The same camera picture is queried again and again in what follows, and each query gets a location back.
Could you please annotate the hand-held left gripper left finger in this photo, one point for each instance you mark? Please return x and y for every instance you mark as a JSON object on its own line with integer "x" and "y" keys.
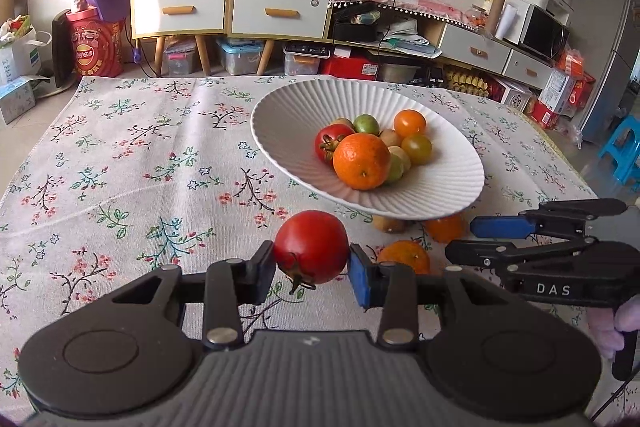
{"x": 262, "y": 273}

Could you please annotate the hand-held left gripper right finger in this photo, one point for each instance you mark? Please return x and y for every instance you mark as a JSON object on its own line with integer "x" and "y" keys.
{"x": 359, "y": 281}

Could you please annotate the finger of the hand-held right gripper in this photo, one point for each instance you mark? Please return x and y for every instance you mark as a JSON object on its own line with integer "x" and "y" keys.
{"x": 475, "y": 252}
{"x": 500, "y": 227}

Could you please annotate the orange cherry tomato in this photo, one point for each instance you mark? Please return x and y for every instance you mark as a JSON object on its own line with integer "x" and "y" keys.
{"x": 410, "y": 123}
{"x": 445, "y": 229}

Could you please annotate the orange mandarin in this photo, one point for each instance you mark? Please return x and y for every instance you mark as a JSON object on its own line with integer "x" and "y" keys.
{"x": 360, "y": 162}
{"x": 407, "y": 254}

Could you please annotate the red tomato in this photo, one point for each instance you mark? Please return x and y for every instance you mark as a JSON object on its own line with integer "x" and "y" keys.
{"x": 310, "y": 242}
{"x": 327, "y": 139}

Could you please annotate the brown longan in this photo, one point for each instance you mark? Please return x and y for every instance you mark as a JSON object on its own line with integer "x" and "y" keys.
{"x": 344, "y": 123}
{"x": 390, "y": 223}
{"x": 390, "y": 138}

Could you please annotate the yellow-brown cherry tomato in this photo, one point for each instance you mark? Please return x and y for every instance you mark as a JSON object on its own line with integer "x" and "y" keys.
{"x": 417, "y": 149}

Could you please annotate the elongated green plum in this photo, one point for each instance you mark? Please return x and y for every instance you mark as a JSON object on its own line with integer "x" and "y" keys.
{"x": 399, "y": 164}

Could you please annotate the white ribbed plate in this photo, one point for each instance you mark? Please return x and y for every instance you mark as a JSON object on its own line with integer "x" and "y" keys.
{"x": 300, "y": 117}

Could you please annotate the person's right hand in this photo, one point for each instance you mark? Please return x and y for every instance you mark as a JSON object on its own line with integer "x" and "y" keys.
{"x": 607, "y": 329}

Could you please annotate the red gift box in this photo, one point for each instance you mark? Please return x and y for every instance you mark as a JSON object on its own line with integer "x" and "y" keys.
{"x": 544, "y": 114}

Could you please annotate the blue plastic stool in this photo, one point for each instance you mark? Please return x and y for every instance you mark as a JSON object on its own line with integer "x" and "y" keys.
{"x": 622, "y": 142}

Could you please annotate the yellow egg trays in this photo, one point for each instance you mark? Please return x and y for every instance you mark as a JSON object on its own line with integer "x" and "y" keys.
{"x": 467, "y": 81}

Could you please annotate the white blue carton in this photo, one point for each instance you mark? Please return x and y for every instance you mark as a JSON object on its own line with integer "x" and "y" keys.
{"x": 560, "y": 89}

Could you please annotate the floral tablecloth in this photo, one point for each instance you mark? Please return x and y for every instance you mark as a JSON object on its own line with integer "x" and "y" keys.
{"x": 125, "y": 187}

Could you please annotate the low wooden sideboard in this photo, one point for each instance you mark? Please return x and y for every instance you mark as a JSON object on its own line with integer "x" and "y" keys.
{"x": 475, "y": 49}

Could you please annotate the metal bowl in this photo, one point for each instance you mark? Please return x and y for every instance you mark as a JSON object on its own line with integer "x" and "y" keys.
{"x": 400, "y": 72}

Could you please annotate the black microwave oven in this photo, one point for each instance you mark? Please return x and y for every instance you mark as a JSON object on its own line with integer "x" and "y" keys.
{"x": 542, "y": 32}

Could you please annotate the grey refrigerator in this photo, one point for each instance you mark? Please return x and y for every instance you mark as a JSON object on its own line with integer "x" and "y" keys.
{"x": 610, "y": 57}

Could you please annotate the red flat box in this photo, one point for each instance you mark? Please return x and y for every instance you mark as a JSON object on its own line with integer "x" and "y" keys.
{"x": 350, "y": 68}

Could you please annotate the blue-lidded clear storage box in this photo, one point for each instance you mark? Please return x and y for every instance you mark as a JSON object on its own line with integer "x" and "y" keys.
{"x": 240, "y": 59}

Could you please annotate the dark-lidded clear storage box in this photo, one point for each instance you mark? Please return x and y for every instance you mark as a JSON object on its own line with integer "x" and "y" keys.
{"x": 305, "y": 62}

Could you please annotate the black case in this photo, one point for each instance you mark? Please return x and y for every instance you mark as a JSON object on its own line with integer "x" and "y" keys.
{"x": 355, "y": 29}

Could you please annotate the red round drum tin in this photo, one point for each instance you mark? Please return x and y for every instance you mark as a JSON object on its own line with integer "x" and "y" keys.
{"x": 95, "y": 49}

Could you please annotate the black speaker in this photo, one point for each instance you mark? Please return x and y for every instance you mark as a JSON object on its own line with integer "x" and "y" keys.
{"x": 61, "y": 52}

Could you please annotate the blue white tissue box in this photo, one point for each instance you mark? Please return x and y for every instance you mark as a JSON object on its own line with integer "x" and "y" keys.
{"x": 15, "y": 102}

